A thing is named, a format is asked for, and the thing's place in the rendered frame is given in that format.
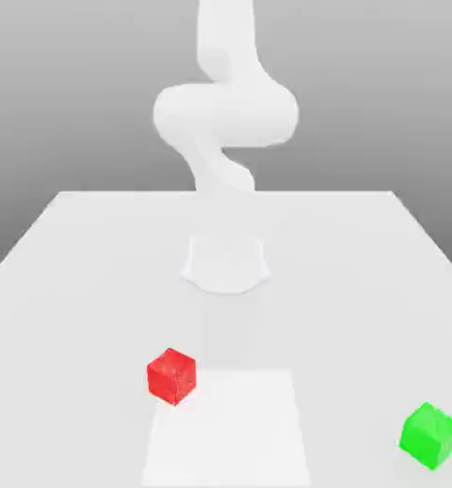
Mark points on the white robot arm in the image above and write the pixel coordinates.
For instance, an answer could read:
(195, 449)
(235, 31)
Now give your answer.
(226, 114)

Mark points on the small red cube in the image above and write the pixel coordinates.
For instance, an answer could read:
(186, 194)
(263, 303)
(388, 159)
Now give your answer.
(171, 376)

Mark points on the small green cube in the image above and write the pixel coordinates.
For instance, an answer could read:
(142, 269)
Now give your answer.
(429, 436)

